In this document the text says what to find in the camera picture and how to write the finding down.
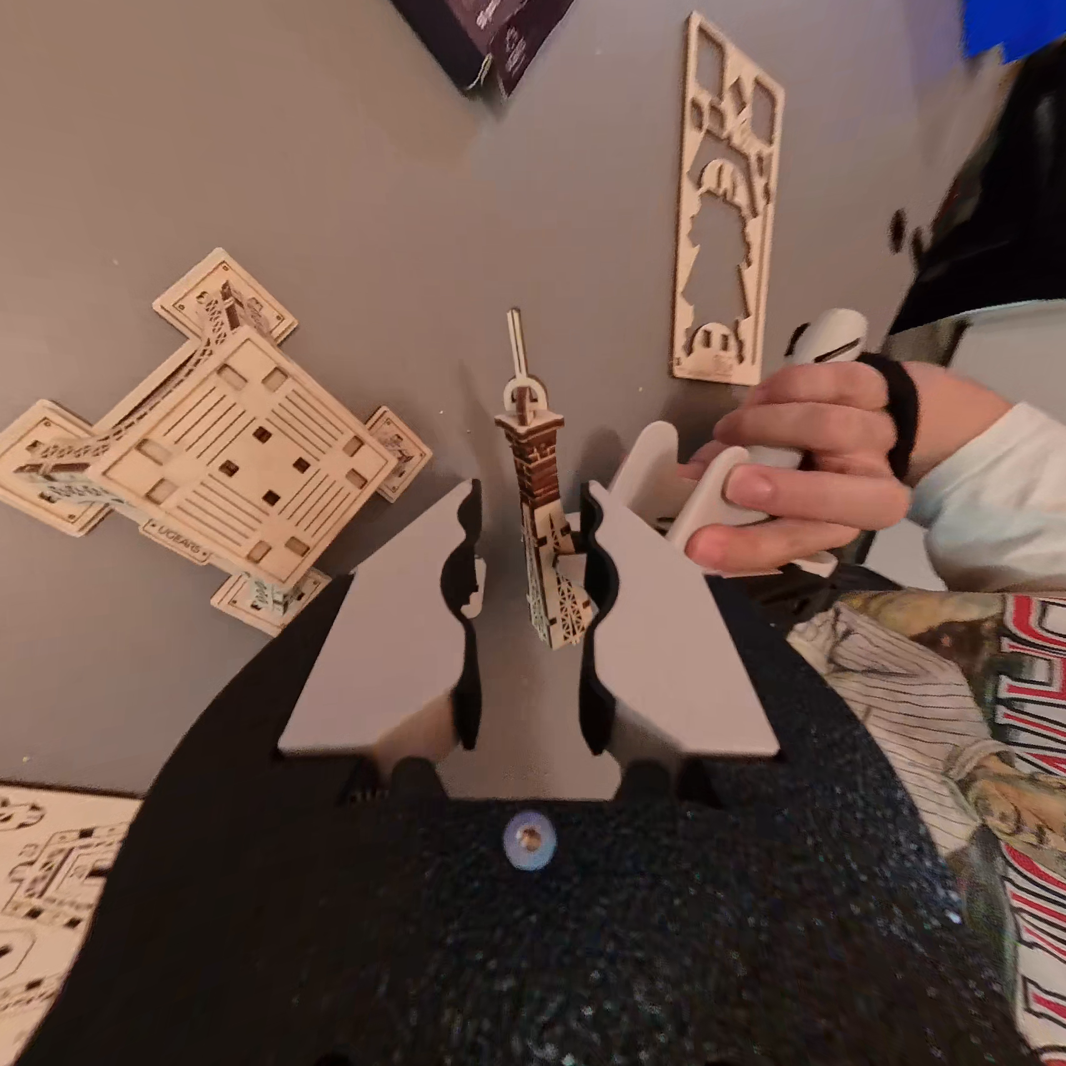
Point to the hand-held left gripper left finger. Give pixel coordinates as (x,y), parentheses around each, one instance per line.
(383,633)

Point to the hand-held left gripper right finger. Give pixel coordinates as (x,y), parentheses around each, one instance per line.
(674,658)

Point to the wooden tower model spire section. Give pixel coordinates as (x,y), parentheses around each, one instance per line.
(533,475)

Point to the grey desk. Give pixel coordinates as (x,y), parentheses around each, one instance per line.
(291,166)

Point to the person's right hand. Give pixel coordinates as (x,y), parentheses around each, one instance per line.
(816,416)

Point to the wooden tower model base section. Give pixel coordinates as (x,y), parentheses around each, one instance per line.
(233,450)

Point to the person's printed striped shirt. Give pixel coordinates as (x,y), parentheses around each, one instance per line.
(958,708)

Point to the blue plastic bin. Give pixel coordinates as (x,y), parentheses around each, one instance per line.
(1016,25)

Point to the wooden sheet with numbered parts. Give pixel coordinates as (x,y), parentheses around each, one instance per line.
(50,874)

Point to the purple model kit box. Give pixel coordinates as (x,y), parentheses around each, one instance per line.
(475,33)

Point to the empty wooden cut-out frame sheet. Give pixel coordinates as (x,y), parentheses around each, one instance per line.
(708,372)

